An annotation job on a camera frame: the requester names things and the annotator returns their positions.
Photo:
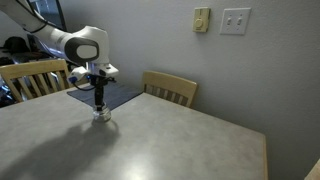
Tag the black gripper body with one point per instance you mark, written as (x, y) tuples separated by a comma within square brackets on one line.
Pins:
[(100, 81)]

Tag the round silver jar lid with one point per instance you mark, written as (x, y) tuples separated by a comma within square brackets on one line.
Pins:
[(104, 107)]

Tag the glass jar with yellow candle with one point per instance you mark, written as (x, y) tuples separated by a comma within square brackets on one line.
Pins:
[(102, 116)]

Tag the blue-grey cloth placemat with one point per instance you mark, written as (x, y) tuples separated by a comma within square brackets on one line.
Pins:
[(125, 93)]

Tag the wooden chair with green cushion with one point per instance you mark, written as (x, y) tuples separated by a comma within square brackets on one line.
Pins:
[(36, 67)]

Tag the wooden chair with slatted back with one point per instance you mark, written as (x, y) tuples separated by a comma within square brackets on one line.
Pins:
[(170, 85)]

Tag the dark monitor screen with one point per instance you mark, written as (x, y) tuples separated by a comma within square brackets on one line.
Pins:
[(50, 13)]

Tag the black cap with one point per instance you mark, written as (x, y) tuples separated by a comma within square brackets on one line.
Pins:
[(15, 44)]

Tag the beige wooden furniture corner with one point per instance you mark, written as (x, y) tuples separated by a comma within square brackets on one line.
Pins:
[(315, 171)]

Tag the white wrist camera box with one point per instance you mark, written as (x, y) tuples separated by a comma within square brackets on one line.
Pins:
[(77, 75)]

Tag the beige wall thermostat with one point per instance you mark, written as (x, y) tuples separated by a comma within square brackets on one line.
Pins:
[(201, 20)]

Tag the white double light switch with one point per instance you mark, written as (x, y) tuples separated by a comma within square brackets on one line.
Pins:
[(235, 21)]

